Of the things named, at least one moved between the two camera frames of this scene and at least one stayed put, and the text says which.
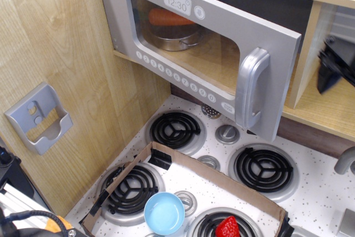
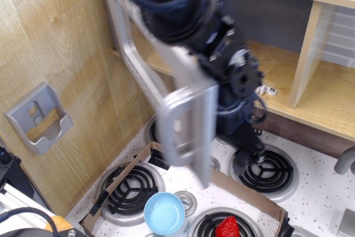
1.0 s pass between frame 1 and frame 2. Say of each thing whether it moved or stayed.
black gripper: moved
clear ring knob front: stayed
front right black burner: stayed
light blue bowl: stayed
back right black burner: stayed
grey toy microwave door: moved
